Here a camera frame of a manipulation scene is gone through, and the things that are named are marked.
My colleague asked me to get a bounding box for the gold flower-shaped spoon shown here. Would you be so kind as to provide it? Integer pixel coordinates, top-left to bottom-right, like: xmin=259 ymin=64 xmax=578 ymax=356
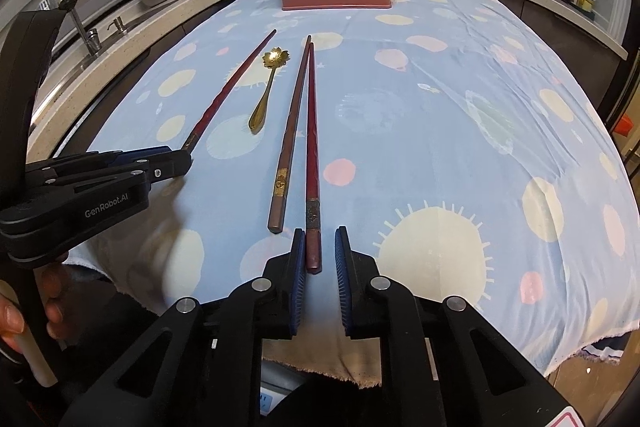
xmin=248 ymin=48 xmax=292 ymax=135

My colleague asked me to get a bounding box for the person's left hand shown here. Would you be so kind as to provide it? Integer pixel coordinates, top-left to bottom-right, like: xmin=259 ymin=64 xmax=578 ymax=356
xmin=0 ymin=267 xmax=69 ymax=353

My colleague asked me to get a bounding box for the purple-red chopstick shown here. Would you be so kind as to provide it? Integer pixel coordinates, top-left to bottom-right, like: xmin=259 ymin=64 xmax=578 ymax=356
xmin=186 ymin=30 xmax=277 ymax=154

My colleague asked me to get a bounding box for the dark red chopstick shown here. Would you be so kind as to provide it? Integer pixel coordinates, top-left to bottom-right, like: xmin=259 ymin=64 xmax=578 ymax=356
xmin=305 ymin=43 xmax=324 ymax=275

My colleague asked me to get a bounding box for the blue spotted tablecloth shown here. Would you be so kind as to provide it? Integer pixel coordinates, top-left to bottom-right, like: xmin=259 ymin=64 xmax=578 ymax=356
xmin=65 ymin=0 xmax=640 ymax=388

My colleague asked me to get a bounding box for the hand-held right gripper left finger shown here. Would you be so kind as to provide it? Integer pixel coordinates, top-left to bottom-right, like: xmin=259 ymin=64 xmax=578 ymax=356
xmin=57 ymin=228 xmax=307 ymax=427

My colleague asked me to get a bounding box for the brown chopstick with gold band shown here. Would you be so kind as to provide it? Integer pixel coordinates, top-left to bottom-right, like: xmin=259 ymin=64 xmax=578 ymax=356
xmin=266 ymin=35 xmax=312 ymax=234

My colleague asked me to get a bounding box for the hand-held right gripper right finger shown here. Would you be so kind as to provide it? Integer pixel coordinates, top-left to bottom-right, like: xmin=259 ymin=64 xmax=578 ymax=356
xmin=334 ymin=226 xmax=576 ymax=427

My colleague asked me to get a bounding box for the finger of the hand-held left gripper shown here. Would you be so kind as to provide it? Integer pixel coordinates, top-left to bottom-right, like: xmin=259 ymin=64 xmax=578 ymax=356
xmin=27 ymin=146 xmax=173 ymax=175
xmin=47 ymin=152 xmax=193 ymax=192

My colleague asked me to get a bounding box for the glass sliding door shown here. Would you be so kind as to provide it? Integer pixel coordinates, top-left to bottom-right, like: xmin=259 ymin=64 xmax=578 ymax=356
xmin=607 ymin=42 xmax=640 ymax=188

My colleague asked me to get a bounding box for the stainless steel sink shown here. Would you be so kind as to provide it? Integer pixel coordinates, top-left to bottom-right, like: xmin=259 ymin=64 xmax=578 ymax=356
xmin=47 ymin=2 xmax=151 ymax=75

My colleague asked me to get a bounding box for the chrome kitchen faucet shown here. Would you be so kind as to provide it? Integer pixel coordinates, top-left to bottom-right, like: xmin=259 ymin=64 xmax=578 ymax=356
xmin=54 ymin=0 xmax=104 ymax=58

